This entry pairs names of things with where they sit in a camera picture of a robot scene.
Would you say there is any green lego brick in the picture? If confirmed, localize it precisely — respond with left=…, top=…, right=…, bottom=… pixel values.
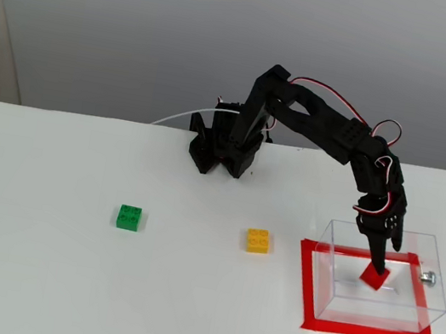
left=114, top=202, right=145, bottom=233

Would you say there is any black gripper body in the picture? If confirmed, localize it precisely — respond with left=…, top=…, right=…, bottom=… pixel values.
left=347, top=185, right=412, bottom=243

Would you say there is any transparent plastic box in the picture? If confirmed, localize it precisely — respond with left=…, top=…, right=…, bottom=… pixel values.
left=303, top=214, right=446, bottom=334

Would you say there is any black table clamp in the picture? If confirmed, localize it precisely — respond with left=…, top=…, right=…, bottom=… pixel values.
left=186, top=110, right=213, bottom=147

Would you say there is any silver metal box lock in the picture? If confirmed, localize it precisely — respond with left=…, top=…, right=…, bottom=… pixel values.
left=417, top=269, right=439, bottom=287

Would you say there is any yellow lego brick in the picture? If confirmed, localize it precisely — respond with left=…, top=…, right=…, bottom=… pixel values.
left=243, top=226, right=276, bottom=257

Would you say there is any white cable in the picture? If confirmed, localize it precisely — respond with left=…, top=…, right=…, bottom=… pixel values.
left=150, top=96, right=240, bottom=140

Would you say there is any red lego brick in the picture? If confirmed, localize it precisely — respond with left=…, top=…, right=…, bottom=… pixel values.
left=357, top=260, right=392, bottom=295

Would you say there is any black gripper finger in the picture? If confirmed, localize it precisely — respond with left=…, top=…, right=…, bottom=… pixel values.
left=390, top=218, right=406, bottom=253
left=359, top=230, right=392, bottom=277

